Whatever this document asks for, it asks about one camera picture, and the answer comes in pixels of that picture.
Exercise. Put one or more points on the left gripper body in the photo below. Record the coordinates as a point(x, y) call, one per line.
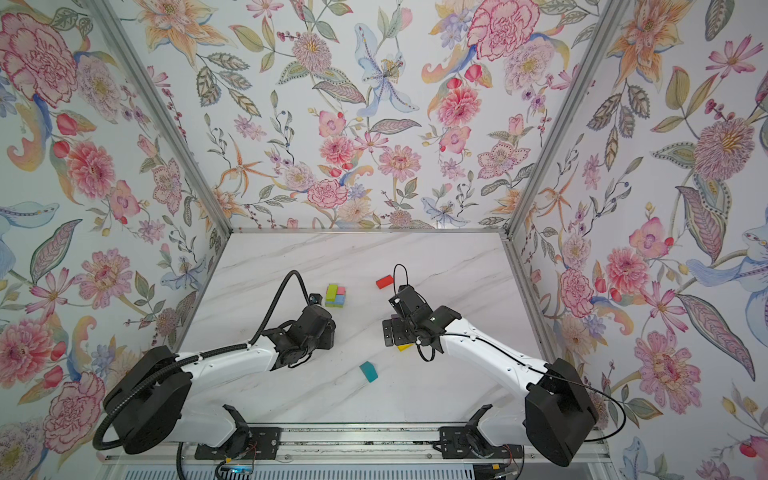
point(325, 342)

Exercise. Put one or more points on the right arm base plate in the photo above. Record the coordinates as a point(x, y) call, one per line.
point(464, 443)

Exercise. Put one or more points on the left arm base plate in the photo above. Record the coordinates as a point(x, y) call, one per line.
point(260, 443)

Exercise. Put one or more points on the red wood block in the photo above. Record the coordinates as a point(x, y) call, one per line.
point(384, 282)

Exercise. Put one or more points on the teal wood block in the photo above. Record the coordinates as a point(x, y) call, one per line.
point(369, 371)

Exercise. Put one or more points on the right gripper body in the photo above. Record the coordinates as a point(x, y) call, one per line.
point(401, 334)

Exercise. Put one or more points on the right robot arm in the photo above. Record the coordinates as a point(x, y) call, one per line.
point(551, 410)

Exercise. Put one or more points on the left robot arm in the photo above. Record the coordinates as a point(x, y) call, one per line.
point(169, 398)

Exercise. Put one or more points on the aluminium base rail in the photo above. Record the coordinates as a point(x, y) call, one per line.
point(371, 443)

